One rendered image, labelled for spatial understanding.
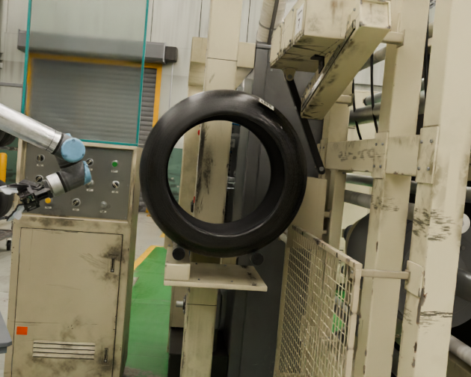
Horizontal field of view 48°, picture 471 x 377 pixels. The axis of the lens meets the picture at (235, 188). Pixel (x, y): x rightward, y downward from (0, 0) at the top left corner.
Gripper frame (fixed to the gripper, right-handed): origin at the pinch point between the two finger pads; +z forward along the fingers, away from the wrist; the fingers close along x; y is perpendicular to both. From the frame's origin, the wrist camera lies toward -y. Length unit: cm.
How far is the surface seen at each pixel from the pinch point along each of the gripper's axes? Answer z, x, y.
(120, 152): -59, 15, -28
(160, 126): -59, -29, 42
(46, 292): -1, 61, -13
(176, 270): -44, 15, 63
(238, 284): -62, 24, 74
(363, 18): -112, -59, 83
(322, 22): -107, -56, 70
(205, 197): -74, 18, 29
